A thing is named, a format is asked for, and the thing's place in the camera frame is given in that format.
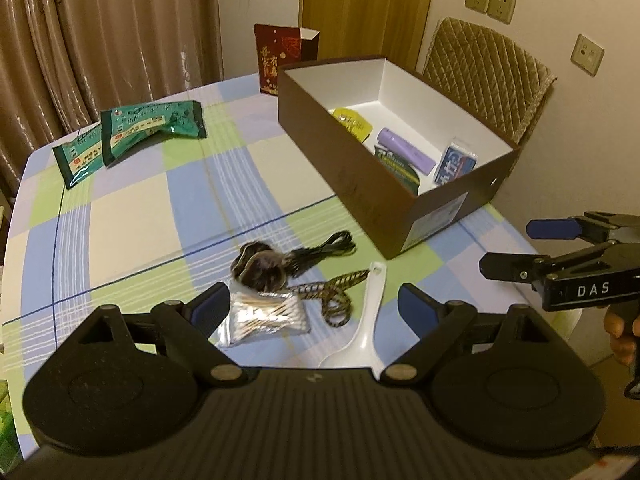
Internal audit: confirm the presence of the dark green carded pen package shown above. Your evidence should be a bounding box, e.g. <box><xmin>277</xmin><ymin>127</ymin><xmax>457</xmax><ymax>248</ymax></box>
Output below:
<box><xmin>374</xmin><ymin>144</ymin><xmax>425</xmax><ymax>196</ymax></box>

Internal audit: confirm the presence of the brown striped hair clip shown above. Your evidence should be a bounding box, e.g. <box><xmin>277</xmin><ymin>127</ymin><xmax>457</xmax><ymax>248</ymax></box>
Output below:
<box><xmin>290</xmin><ymin>268</ymin><xmax>374</xmax><ymax>329</ymax></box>

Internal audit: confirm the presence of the quilted tan chair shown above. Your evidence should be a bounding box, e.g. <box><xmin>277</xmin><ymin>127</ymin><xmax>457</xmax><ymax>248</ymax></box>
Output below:
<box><xmin>416</xmin><ymin>16</ymin><xmax>558</xmax><ymax>146</ymax></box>

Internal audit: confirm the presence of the white plastic spoon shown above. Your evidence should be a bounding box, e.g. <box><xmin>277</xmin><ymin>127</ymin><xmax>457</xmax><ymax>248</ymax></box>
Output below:
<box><xmin>317</xmin><ymin>260</ymin><xmax>388</xmax><ymax>369</ymax></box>

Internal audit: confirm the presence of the beige curtain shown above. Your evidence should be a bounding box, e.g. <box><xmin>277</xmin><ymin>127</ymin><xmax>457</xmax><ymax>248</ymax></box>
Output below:
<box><xmin>0</xmin><ymin>0</ymin><xmax>224</xmax><ymax>196</ymax></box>

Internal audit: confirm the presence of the wooden door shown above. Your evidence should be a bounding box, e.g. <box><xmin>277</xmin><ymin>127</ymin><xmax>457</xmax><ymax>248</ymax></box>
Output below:
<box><xmin>300</xmin><ymin>0</ymin><xmax>440</xmax><ymax>74</ymax></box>

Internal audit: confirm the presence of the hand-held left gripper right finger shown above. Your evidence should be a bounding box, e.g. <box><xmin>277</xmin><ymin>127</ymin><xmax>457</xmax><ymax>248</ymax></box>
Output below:
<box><xmin>380</xmin><ymin>283</ymin><xmax>586</xmax><ymax>387</ymax></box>

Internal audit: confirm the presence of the dark purple scrunchie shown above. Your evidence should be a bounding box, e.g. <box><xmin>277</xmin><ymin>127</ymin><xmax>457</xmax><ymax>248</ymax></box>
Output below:
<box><xmin>231</xmin><ymin>241</ymin><xmax>292</xmax><ymax>292</ymax></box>

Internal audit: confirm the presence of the cotton swab bag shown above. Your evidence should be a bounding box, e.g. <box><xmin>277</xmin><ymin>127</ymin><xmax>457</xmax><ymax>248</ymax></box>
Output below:
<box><xmin>217</xmin><ymin>280</ymin><xmax>311</xmax><ymax>349</ymax></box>

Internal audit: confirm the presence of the black cable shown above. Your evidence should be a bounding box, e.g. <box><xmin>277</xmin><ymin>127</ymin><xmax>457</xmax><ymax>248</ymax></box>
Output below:
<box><xmin>287</xmin><ymin>230</ymin><xmax>357</xmax><ymax>274</ymax></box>

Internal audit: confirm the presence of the green snack packet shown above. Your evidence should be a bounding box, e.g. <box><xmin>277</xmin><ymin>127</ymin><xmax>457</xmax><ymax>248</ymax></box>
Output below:
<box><xmin>52</xmin><ymin>127</ymin><xmax>109</xmax><ymax>191</ymax></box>
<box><xmin>99</xmin><ymin>100</ymin><xmax>207</xmax><ymax>168</ymax></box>

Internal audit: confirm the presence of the clear toothpick box blue label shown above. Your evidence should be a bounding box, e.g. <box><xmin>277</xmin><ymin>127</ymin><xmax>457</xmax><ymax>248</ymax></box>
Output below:
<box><xmin>432</xmin><ymin>139</ymin><xmax>479</xmax><ymax>189</ymax></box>

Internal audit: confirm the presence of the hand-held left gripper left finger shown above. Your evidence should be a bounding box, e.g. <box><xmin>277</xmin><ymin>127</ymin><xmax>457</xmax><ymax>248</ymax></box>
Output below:
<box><xmin>47</xmin><ymin>282</ymin><xmax>247</xmax><ymax>389</ymax></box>

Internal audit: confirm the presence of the brown cardboard box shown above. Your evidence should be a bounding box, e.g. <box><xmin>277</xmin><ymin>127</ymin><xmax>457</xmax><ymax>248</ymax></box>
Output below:
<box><xmin>277</xmin><ymin>56</ymin><xmax>523</xmax><ymax>261</ymax></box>

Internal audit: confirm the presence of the red gift box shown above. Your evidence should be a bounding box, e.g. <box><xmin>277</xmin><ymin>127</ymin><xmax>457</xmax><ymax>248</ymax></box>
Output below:
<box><xmin>254</xmin><ymin>23</ymin><xmax>320</xmax><ymax>97</ymax></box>

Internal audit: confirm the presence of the green box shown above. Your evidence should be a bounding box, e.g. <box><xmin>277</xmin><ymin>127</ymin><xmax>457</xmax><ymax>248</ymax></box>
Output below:
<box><xmin>0</xmin><ymin>380</ymin><xmax>19</xmax><ymax>461</ymax></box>

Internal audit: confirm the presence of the yellow snack packet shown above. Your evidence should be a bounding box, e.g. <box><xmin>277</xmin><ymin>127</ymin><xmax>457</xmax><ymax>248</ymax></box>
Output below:
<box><xmin>331</xmin><ymin>107</ymin><xmax>374</xmax><ymax>144</ymax></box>

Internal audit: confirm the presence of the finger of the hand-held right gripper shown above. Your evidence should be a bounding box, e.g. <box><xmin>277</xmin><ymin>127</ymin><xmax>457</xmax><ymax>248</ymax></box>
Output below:
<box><xmin>479</xmin><ymin>240</ymin><xmax>640</xmax><ymax>284</ymax></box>
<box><xmin>526</xmin><ymin>211</ymin><xmax>640</xmax><ymax>242</ymax></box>

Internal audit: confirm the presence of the person's right hand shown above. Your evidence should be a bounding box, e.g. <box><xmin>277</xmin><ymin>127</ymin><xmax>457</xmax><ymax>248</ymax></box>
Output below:
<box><xmin>604</xmin><ymin>305</ymin><xmax>640</xmax><ymax>382</ymax></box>

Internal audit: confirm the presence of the checked tablecloth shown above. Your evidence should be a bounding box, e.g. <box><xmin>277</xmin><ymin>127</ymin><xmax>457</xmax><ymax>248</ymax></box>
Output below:
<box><xmin>0</xmin><ymin>67</ymin><xmax>584</xmax><ymax>461</ymax></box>

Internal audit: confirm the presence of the purple cylinder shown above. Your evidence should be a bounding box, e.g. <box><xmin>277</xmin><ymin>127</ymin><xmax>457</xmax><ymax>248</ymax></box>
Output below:
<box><xmin>376</xmin><ymin>128</ymin><xmax>436</xmax><ymax>177</ymax></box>

